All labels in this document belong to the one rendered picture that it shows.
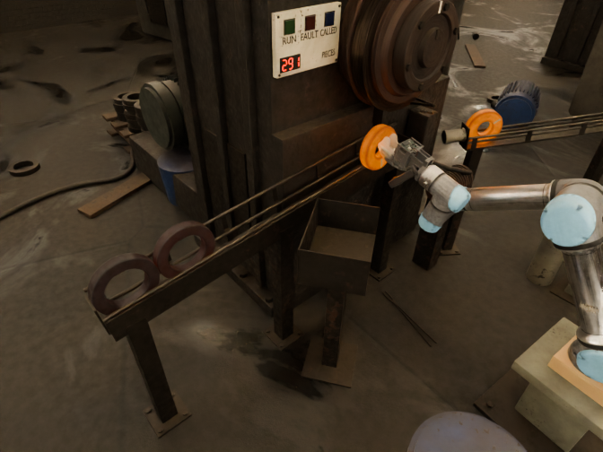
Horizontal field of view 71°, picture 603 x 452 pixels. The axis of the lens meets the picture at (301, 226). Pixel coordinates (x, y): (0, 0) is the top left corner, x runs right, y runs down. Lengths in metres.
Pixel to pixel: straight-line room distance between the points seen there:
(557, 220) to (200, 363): 1.37
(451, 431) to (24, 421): 1.46
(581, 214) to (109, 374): 1.69
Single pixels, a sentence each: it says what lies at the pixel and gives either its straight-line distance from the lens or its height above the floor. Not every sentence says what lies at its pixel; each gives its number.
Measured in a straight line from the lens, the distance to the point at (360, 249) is 1.38.
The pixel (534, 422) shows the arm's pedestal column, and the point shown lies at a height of 0.04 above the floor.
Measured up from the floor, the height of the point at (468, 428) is 0.43.
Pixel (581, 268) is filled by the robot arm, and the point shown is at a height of 0.77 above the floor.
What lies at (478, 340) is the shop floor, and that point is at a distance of 2.04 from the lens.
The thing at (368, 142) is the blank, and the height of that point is 0.87.
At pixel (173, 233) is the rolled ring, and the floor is 0.76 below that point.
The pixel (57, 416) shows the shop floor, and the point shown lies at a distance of 1.90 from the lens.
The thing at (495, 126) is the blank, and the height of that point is 0.71.
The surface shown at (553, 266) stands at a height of 0.13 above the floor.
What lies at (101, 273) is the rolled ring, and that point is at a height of 0.74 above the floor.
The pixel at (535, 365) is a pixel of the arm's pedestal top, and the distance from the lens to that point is 1.65.
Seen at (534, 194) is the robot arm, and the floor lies 0.83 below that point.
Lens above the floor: 1.51
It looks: 38 degrees down
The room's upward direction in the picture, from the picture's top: 1 degrees clockwise
